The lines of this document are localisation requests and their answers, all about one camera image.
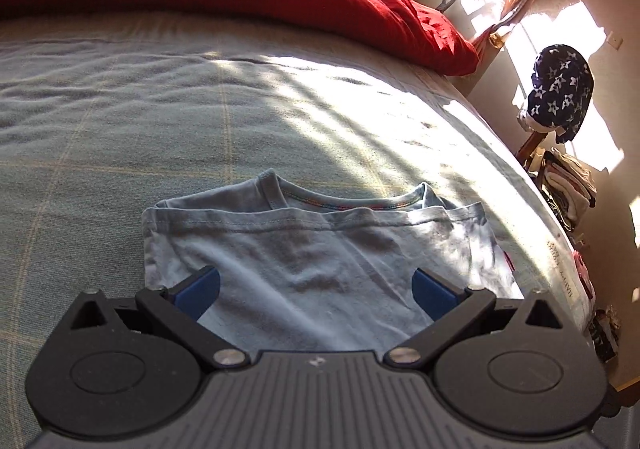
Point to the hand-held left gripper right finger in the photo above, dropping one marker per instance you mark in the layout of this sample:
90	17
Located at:
432	294

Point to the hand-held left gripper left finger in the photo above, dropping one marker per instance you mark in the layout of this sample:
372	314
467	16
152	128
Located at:
197	291

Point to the light blue cartoon print shirt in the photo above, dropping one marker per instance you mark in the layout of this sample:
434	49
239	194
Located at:
325	259

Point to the pile of folded clothes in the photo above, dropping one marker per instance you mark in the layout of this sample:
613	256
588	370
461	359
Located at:
570	184

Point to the red printed bag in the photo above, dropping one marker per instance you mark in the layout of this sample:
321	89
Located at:
584	276

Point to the wooden chair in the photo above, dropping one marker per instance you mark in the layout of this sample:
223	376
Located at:
532	149

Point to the grey bed sheet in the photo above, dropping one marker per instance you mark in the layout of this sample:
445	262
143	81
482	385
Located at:
125	119

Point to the dark star print garment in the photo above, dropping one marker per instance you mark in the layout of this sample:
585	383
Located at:
557	89

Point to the wall socket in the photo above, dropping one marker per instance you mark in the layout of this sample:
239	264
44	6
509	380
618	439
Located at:
615	40

